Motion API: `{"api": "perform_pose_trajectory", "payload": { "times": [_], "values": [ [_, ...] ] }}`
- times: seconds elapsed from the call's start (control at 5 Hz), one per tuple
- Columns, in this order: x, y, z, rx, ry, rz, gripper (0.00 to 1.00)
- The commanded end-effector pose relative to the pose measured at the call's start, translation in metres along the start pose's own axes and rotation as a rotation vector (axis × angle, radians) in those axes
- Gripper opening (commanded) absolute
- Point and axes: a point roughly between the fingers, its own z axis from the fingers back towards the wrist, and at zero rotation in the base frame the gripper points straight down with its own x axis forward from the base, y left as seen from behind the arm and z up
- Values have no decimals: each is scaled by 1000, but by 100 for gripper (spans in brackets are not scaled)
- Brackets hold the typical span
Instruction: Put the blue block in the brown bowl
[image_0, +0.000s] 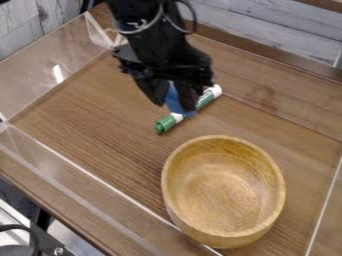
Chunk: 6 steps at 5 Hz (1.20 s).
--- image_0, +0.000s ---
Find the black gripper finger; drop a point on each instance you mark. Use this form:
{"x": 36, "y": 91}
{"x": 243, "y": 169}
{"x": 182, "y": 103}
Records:
{"x": 154, "y": 88}
{"x": 189, "y": 90}

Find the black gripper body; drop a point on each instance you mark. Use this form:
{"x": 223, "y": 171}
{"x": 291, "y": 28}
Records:
{"x": 158, "y": 54}

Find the blue foam block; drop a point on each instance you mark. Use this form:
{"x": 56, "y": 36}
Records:
{"x": 170, "y": 97}

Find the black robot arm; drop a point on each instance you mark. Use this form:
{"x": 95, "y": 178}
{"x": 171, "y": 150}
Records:
{"x": 135, "y": 15}

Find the brown wooden bowl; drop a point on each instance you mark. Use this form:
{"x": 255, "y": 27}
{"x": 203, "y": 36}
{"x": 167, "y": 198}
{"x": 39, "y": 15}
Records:
{"x": 223, "y": 191}

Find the green whiteboard marker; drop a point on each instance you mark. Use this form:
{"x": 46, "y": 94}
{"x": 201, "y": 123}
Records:
{"x": 174, "y": 118}

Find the black metal stand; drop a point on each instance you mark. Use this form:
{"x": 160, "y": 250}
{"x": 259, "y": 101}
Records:
{"x": 38, "y": 217}

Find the clear acrylic tray wall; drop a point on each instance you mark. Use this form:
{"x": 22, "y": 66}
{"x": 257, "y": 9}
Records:
{"x": 80, "y": 151}

